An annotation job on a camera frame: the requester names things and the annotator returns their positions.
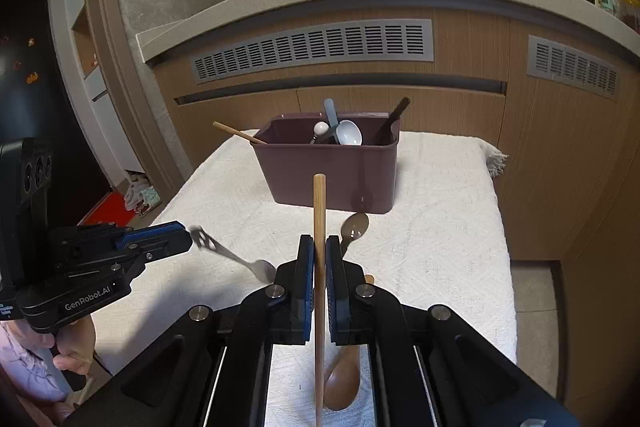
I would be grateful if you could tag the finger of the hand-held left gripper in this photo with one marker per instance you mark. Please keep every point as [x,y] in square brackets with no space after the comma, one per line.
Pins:
[165,249]
[155,232]

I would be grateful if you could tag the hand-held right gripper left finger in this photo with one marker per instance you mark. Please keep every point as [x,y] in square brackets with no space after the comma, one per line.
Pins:
[306,277]

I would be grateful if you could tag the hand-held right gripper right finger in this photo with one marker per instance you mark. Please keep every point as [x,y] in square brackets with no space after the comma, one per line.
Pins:
[334,277]

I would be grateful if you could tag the wooden chopstick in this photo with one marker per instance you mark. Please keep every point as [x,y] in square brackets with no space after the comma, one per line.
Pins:
[235,133]
[319,207]

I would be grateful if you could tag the maroon plastic utensil box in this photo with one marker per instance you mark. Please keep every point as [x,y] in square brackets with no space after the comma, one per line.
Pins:
[325,177]

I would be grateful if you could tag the white ceramic spoon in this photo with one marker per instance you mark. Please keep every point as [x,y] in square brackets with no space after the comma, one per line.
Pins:
[349,133]

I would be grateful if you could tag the metal utensil with white ball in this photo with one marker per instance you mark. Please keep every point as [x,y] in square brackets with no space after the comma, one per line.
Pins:
[320,127]

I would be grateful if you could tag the black spoon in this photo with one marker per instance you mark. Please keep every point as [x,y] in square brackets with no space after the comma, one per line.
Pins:
[392,117]

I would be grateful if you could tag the person's left hand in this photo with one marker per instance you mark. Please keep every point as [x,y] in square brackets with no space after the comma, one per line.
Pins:
[75,347]

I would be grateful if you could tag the patterned cloth slippers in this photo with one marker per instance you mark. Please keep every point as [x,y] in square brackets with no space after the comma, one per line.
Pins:
[142,197]

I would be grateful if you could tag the metal spoon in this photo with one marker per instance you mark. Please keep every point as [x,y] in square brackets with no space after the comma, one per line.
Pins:
[356,226]

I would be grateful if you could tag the wooden spoon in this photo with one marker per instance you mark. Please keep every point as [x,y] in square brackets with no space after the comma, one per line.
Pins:
[342,382]

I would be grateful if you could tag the white shelf unit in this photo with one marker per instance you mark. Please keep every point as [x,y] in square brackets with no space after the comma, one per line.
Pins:
[115,132]

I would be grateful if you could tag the white textured towel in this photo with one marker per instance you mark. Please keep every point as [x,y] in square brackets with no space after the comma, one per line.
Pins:
[440,232]

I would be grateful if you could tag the black refrigerator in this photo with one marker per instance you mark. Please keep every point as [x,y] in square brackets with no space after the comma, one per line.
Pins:
[30,72]

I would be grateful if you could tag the person's pink clothing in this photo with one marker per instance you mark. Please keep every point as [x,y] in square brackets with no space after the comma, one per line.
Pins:
[25,372]

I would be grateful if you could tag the long grey vent grille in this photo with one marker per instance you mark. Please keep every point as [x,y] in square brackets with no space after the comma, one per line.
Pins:
[310,49]

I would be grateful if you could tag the short grey vent grille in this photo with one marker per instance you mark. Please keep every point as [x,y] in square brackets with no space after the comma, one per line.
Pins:
[575,67]

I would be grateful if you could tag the jar with yellow lid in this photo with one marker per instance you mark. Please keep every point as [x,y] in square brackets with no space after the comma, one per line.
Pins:
[630,9]

